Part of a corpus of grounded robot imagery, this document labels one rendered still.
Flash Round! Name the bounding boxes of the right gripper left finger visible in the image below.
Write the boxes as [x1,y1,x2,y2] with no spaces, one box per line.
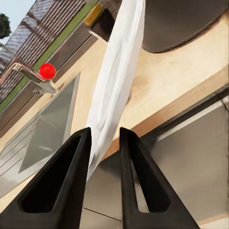
[0,127,92,229]

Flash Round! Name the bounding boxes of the saucer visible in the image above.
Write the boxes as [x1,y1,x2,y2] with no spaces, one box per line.
[86,0,146,181]

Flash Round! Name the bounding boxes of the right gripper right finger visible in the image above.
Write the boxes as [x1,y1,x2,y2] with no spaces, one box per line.
[120,127,200,229]

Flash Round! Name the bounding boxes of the bottle of coffee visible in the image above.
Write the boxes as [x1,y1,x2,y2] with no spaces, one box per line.
[83,4,115,47]

